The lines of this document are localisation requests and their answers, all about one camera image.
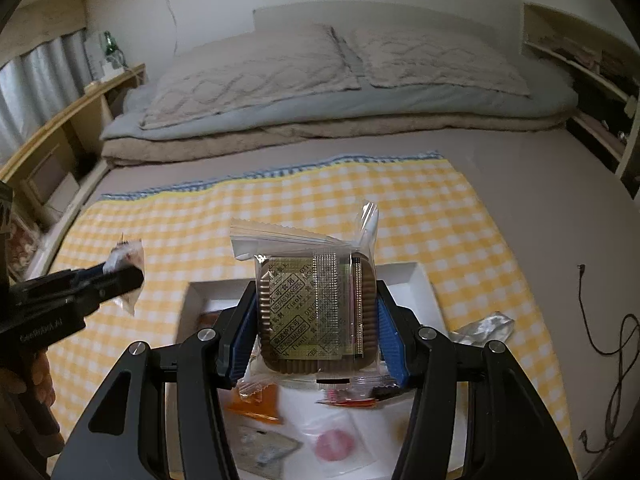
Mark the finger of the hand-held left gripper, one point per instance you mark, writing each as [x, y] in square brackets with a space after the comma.
[117, 282]
[87, 271]

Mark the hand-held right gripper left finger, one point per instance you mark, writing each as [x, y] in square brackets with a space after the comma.
[240, 345]

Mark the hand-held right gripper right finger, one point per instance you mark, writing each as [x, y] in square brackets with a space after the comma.
[390, 340]

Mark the small dark snack packet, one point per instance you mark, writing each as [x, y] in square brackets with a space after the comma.
[127, 260]

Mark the orange snack packet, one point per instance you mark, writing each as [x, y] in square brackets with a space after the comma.
[255, 405]

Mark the white cardboard box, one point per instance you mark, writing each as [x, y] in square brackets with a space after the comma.
[410, 280]

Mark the red snack packet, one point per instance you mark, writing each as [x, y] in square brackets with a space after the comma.
[350, 401]

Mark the mooncake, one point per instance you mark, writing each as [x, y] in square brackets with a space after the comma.
[310, 310]

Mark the green-white candy packet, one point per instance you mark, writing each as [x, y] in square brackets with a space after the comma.
[267, 447]

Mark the purple round snack clear packet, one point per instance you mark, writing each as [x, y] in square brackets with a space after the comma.
[335, 442]

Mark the person's left hand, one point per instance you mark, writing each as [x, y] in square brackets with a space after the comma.
[44, 385]

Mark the teddy bear in box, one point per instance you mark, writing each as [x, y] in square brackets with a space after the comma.
[22, 245]

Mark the white storage box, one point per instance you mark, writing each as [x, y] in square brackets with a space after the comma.
[65, 195]

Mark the crumpled clear wrapper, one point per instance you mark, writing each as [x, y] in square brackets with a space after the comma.
[485, 327]

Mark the yellow checked mat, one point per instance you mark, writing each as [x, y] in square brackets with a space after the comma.
[200, 220]

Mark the brown cardboard box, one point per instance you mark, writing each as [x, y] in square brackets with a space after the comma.
[50, 167]

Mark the long wooden shelf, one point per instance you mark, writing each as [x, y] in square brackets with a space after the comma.
[65, 110]

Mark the grey curtain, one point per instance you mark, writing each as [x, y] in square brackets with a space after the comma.
[45, 75]

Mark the beige blanket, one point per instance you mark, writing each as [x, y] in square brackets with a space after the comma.
[300, 137]

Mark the green glass bottle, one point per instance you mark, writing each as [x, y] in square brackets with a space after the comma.
[107, 45]

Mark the beige quilted pillow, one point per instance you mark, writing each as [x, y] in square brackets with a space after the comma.
[240, 75]
[435, 57]

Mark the beige printed valance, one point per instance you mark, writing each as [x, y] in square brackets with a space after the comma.
[40, 20]

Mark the white shelf unit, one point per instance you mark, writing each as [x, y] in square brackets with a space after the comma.
[625, 155]

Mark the white headboard panel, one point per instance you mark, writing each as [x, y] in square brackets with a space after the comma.
[400, 17]

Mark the pile of cloths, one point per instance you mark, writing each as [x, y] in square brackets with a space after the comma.
[575, 55]

